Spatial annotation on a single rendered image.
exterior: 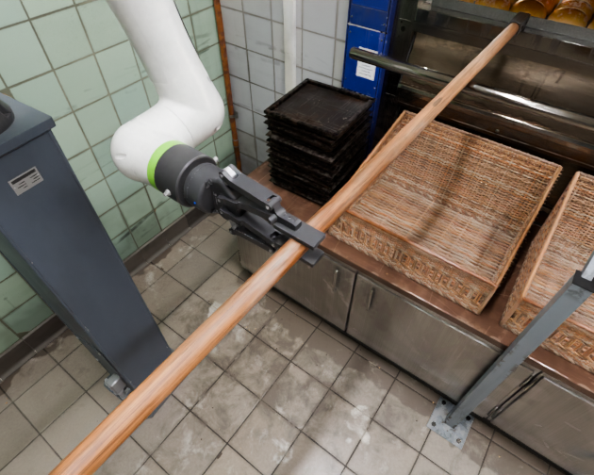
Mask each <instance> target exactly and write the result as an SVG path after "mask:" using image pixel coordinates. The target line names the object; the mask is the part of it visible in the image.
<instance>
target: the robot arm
mask: <svg viewBox="0 0 594 475"><path fill-rule="evenodd" d="M106 2H107V4H108V6H109V7H110V9H111V11H112V12H113V14H114V15H115V17H116V19H117V20H118V22H119V24H120V25H121V27H122V29H123V31H124V33H125V35H126V36H127V37H128V39H129V41H130V42H131V44H132V46H133V48H134V50H135V51H136V53H137V55H138V57H139V59H140V62H141V64H142V66H143V67H144V69H145V71H146V72H147V74H148V76H149V78H150V80H151V81H152V82H153V84H154V87H155V89H156V91H157V94H158V97H159V100H158V102H157V104H155V105H154V106H152V107H151V108H149V109H148V110H146V111H145V112H143V113H142V114H140V115H139V116H138V117H136V118H134V119H133V120H131V121H129V122H127V123H125V124H123V125H122V126H121V127H119V128H118V129H117V131H116V132H115V134H114V135H113V137H112V140H111V143H110V153H111V157H112V160H113V162H114V164H115V166H116V167H117V169H118V170H119V171H120V172H121V173H122V174H123V175H125V176H126V177H128V178H129V179H131V180H134V181H137V182H141V183H144V184H146V185H149V186H151V187H153V188H155V189H157V190H158V191H160V192H162V193H163V195H164V196H165V197H166V196H168V197H170V198H171V199H173V200H175V201H176V202H178V203H179V204H181V205H182V206H185V207H194V206H195V207H196V208H198V209H199V210H201V211H203V212H205V213H219V214H220V215H221V216H222V217H223V218H224V219H226V220H228V221H229V222H230V224H231V226H232V227H231V228H229V232H230V233H231V234H232V235H236V236H240V237H242V238H245V239H247V240H248V241H250V242H252V243H254V244H255V245H257V246H258V247H260V248H262V249H264V250H266V251H268V252H270V253H271V254H273V253H274V252H275V251H276V250H277V249H279V248H281V247H282V246H283V245H284V244H285V243H286V242H287V241H288V240H289V239H290V238H293V239H294V240H296V241H298V242H300V243H301V244H303V245H305V246H306V247H307V248H309V250H308V251H307V252H306V253H305V254H304V255H303V256H302V257H301V258H300V259H299V260H300V261H302V262H304V263H306V264H307V265H308V266H310V267H311V268H313V267H314V266H315V265H316V264H317V263H318V262H319V261H320V259H321V258H322V257H323V256H324V251H322V250H321V249H319V248H317V247H318V246H319V245H320V243H321V242H322V241H323V240H324V239H325V233H323V232H321V231H320V230H318V229H316V228H314V227H312V226H310V225H309V224H307V223H305V222H303V221H301V220H300V219H298V218H297V217H295V216H293V215H291V214H289V213H288V212H287V211H286V209H285V208H284V207H283V206H281V204H280V203H281V202H282V198H281V197H280V196H279V195H277V194H276V193H274V192H273V191H271V190H269V189H268V188H265V187H264V186H262V185H260V184H259V183H257V182H256V181H255V180H253V179H251V178H250V177H248V176H246V175H245V174H243V173H242V172H240V171H239V170H238V169H237V168H236V167H235V166H234V165H233V164H230V165H228V166H227V167H226V168H224V169H221V168H219V167H217V164H216V163H217V162H218V161H219V159H218V158H217V157H216V156H215V157H214V158H212V157H210V156H207V155H205V154H204V153H202V152H200V151H198V150H196V149H194V148H195V147H197V146H198V145H199V144H201V143H202V142H203V141H205V140H206V139H208V138H209V137H211V136H212V135H214V134H215V133H216V132H217V131H218V130H219V129H220V127H221V126H222V124H223V119H224V105H223V100H222V98H221V96H220V94H219V93H218V92H217V90H216V88H215V87H214V85H213V83H212V81H211V80H210V78H209V76H208V74H207V72H206V69H205V68H204V66H203V64H202V62H201V60H200V59H199V58H198V57H199V56H198V54H197V51H196V49H195V47H194V45H193V43H192V41H191V39H190V35H189V33H188V31H187V29H186V27H185V25H184V23H183V20H182V18H181V16H180V13H179V11H178V9H177V6H176V4H175V2H174V0H106ZM14 119H15V116H14V113H13V111H12V109H11V108H10V106H9V105H8V104H6V103H5V102H3V101H1V100H0V134H2V133H3V132H5V131H6V130H7V129H8V128H9V127H10V126H11V125H12V124H13V122H14ZM269 198H270V200H269V201H267V200H268V199H269ZM262 218H264V219H266V220H269V222H267V221H265V220H263V219H262ZM272 224H273V226H272Z"/></svg>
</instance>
